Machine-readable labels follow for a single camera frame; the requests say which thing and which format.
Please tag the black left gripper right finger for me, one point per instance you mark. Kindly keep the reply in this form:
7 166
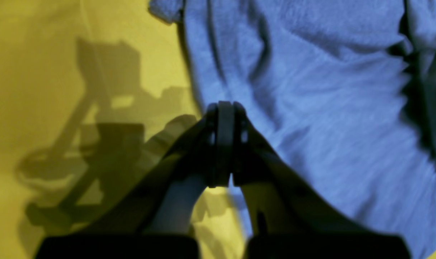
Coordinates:
288 218

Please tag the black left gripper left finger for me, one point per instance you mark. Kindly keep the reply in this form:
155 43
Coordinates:
153 219

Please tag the grey t-shirt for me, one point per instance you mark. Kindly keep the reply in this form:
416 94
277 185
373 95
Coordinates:
344 91

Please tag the yellow table cloth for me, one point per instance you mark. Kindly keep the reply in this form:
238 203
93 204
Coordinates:
92 93

